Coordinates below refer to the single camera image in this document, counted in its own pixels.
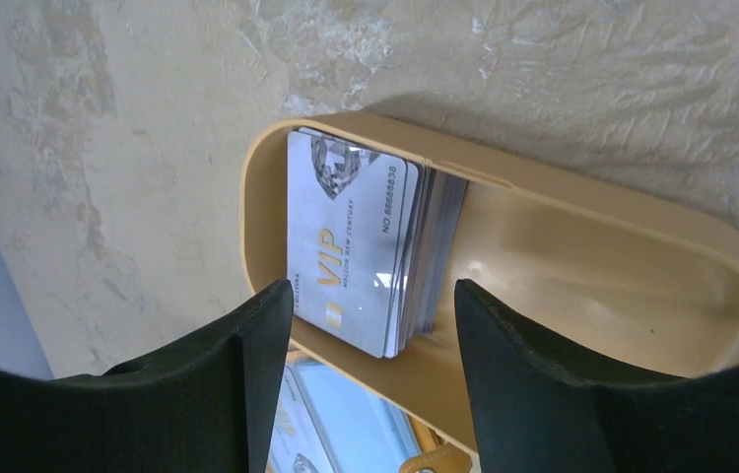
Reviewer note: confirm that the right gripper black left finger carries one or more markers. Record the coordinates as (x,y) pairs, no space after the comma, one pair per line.
(205,402)

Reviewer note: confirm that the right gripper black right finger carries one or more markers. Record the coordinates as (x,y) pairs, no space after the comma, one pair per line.
(543,403)

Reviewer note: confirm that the orange card holder wallet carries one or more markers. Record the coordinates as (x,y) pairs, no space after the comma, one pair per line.
(363,432)

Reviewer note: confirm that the orange oval tray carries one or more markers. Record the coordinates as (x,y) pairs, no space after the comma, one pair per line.
(637,278)

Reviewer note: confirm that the silver VIP card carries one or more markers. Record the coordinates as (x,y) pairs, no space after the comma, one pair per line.
(296,445)

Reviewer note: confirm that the silver credit cards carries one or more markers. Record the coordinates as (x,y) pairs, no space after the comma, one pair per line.
(368,240)

